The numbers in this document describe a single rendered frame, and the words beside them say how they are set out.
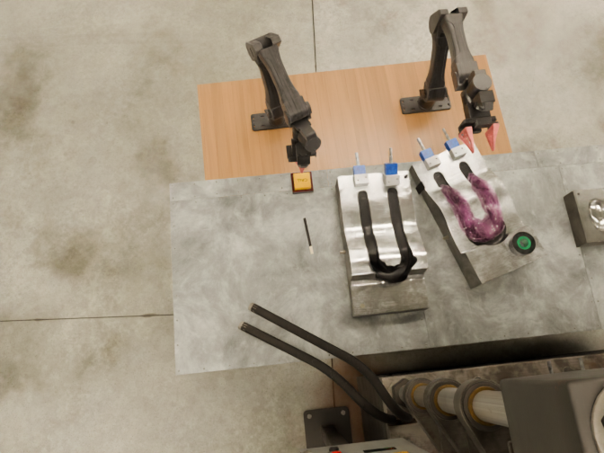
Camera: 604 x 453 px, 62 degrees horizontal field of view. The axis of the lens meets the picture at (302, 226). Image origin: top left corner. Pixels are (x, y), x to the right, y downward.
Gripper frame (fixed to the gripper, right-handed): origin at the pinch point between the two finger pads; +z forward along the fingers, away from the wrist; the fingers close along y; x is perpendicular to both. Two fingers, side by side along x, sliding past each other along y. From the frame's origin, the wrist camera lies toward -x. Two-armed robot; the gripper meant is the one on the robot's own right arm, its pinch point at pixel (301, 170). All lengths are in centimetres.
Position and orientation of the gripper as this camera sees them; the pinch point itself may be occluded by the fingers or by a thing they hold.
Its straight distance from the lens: 182.6
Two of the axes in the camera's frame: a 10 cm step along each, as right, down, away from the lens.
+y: 10.0, -0.8, 0.5
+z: 0.2, 7.1, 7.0
